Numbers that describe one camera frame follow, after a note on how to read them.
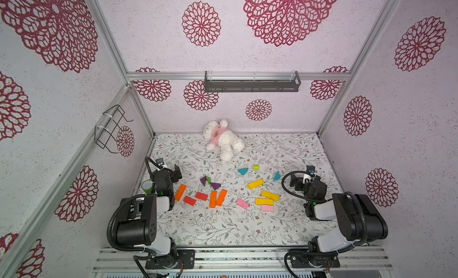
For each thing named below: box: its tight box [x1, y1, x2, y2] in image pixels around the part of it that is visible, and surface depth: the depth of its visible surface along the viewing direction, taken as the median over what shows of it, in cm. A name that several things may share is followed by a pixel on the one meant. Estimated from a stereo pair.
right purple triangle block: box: [210, 182, 222, 191], surface depth 97 cm
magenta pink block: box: [235, 198, 250, 210], surface depth 91 cm
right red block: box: [195, 191, 209, 202], surface depth 95 cm
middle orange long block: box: [209, 190, 218, 209], surface depth 94 cm
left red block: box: [183, 195, 197, 207], surface depth 92 cm
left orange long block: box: [175, 183, 188, 202], surface depth 95 cm
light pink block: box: [260, 204, 274, 213], surface depth 90 cm
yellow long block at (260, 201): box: [255, 198, 274, 206], surface depth 92 cm
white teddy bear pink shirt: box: [202, 119, 246, 162], surface depth 111 cm
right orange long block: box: [215, 189, 228, 207], surface depth 94 cm
